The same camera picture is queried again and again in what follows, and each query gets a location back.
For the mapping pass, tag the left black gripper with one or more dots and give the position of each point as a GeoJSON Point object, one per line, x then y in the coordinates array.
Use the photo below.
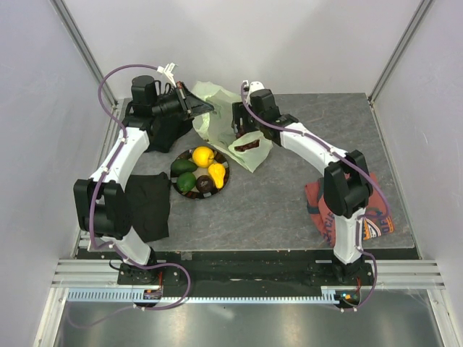
{"type": "Point", "coordinates": [192, 105]}

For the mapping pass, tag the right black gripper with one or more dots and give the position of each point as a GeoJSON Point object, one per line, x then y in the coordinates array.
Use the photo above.
{"type": "Point", "coordinates": [239, 110]}

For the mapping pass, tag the light green plastic bag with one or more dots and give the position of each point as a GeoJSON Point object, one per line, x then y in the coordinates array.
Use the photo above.
{"type": "Point", "coordinates": [216, 127]}

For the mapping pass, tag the yellow pear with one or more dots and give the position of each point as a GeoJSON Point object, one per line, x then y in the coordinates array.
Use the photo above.
{"type": "Point", "coordinates": [217, 172]}

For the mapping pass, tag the green avocado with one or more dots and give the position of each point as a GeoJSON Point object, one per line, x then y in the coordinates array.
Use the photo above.
{"type": "Point", "coordinates": [181, 166]}
{"type": "Point", "coordinates": [186, 182]}

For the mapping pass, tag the purple grape bunch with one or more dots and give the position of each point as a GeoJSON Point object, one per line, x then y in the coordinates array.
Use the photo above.
{"type": "Point", "coordinates": [246, 142]}

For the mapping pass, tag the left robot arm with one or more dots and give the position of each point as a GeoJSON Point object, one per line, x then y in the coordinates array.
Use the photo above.
{"type": "Point", "coordinates": [101, 202]}

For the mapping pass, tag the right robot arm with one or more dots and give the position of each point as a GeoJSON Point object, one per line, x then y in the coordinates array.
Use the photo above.
{"type": "Point", "coordinates": [347, 183]}

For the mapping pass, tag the black cloth back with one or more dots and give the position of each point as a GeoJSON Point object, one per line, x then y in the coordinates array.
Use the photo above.
{"type": "Point", "coordinates": [163, 131]}

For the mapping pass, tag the black cloth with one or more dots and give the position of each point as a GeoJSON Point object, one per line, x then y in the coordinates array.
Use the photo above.
{"type": "Point", "coordinates": [163, 131]}
{"type": "Point", "coordinates": [149, 201]}

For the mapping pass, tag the patterned round plate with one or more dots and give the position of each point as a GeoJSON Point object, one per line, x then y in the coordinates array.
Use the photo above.
{"type": "Point", "coordinates": [194, 194]}

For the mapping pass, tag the yellow lemon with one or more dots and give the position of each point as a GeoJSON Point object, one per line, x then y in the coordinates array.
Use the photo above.
{"type": "Point", "coordinates": [203, 156]}

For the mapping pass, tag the black cloth front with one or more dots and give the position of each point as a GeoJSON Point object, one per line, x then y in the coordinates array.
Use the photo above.
{"type": "Point", "coordinates": [149, 201]}

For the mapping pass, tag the red printed t-shirt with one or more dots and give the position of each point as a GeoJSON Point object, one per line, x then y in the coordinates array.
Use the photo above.
{"type": "Point", "coordinates": [324, 219]}

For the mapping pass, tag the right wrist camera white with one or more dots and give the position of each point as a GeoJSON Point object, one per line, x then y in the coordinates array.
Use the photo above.
{"type": "Point", "coordinates": [249, 87]}

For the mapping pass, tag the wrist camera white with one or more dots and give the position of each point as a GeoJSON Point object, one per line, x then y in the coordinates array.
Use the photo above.
{"type": "Point", "coordinates": [249, 87]}
{"type": "Point", "coordinates": [168, 72]}

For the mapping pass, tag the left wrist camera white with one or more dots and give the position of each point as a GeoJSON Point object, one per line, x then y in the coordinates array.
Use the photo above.
{"type": "Point", "coordinates": [168, 72]}

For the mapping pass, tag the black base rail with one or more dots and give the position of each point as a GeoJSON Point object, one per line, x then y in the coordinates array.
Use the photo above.
{"type": "Point", "coordinates": [301, 269]}

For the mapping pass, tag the left aluminium frame post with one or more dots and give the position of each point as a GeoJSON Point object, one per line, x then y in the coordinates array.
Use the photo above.
{"type": "Point", "coordinates": [105, 95]}

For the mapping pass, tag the aluminium frame post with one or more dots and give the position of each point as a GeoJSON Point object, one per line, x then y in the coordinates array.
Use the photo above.
{"type": "Point", "coordinates": [105, 95]}
{"type": "Point", "coordinates": [406, 38]}

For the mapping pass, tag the grey cable duct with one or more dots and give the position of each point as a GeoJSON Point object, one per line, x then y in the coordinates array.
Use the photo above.
{"type": "Point", "coordinates": [147, 296]}

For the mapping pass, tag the right aluminium frame post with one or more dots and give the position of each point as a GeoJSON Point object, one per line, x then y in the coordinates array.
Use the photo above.
{"type": "Point", "coordinates": [406, 38]}

